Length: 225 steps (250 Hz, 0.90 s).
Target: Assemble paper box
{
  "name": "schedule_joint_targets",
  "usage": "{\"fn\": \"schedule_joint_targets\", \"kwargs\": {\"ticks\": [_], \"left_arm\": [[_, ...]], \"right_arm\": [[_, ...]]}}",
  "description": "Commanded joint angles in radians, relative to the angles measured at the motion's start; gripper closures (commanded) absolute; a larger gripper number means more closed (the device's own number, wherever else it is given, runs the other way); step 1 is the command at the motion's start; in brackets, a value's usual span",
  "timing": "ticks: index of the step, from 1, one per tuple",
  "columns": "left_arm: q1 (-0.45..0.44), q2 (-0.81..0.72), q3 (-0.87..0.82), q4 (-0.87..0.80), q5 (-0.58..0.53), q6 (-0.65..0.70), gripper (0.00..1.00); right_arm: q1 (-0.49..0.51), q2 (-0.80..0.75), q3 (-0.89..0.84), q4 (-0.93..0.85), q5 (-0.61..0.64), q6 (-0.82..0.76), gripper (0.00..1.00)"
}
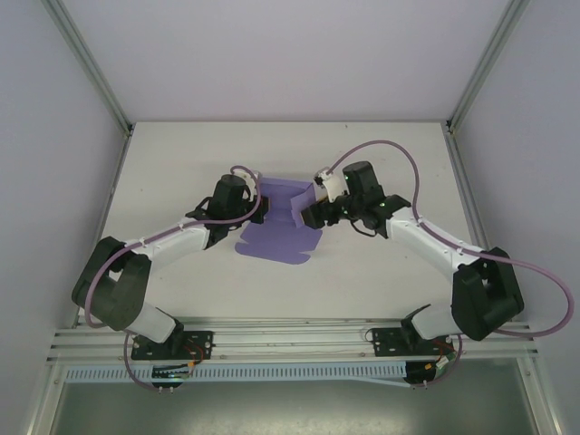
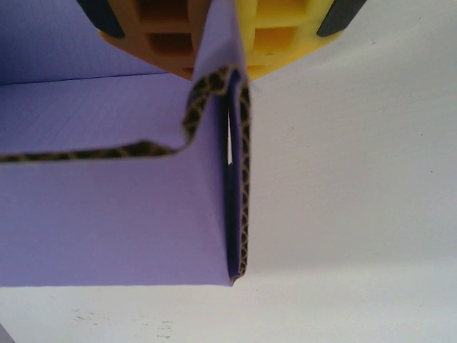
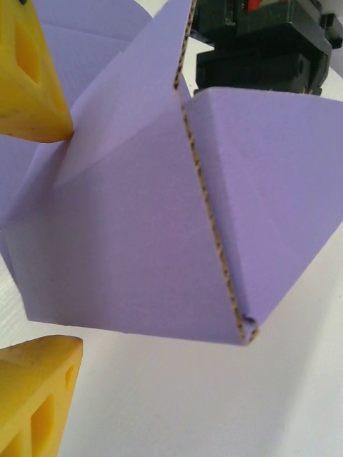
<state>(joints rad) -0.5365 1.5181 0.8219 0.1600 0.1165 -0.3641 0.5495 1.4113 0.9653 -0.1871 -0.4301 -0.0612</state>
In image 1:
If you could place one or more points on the purple cardboard box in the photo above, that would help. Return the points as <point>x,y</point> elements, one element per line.
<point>276,244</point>

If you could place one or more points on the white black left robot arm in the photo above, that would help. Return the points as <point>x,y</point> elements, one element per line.
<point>172,240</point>

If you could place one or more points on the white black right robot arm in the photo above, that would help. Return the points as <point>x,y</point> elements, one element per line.
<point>426,235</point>

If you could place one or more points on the grey metal sheet panel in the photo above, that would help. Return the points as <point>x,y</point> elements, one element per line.
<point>290,412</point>

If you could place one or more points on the aluminium table side rail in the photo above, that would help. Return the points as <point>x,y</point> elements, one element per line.
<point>467,190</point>
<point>109,204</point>

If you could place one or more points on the long aluminium mounting rail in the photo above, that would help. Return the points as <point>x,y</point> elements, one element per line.
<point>290,337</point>

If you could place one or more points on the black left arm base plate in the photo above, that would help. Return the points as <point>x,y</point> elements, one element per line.
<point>204,337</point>

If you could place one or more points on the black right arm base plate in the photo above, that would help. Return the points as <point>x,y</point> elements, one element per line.
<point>385,337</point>

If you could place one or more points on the aluminium frame post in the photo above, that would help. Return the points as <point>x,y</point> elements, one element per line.
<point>487,63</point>
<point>91,63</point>

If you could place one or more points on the short aluminium frame leg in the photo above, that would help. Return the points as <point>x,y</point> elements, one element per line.
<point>45,403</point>
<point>537,399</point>

